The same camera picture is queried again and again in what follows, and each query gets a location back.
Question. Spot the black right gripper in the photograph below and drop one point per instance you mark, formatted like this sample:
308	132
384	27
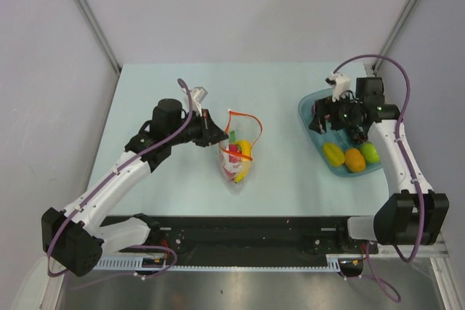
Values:
325	107

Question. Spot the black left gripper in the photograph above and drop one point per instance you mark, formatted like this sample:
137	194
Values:
210	133

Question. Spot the red dragon fruit toy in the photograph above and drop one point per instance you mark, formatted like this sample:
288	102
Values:
231	156

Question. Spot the clear zip bag orange zipper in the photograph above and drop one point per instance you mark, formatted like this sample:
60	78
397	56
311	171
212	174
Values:
246	126

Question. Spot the yellow banana toy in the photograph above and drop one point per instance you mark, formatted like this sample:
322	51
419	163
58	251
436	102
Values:
245	148

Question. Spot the orange fruit toy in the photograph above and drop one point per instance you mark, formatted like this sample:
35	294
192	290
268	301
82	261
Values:
354	160

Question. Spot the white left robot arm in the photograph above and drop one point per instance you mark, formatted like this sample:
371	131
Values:
79	235

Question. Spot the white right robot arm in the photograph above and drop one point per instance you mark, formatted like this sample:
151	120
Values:
414	212

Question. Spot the dark grape bunch toy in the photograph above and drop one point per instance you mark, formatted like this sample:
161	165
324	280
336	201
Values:
357	135

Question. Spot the green apple toy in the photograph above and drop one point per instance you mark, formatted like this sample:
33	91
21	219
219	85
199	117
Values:
369	152

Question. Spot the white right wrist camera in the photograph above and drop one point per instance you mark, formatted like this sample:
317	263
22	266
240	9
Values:
340	84

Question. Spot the black table edge rail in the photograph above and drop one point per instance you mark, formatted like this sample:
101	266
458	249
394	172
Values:
255	242

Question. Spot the white slotted cable duct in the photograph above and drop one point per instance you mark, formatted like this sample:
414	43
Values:
142	264

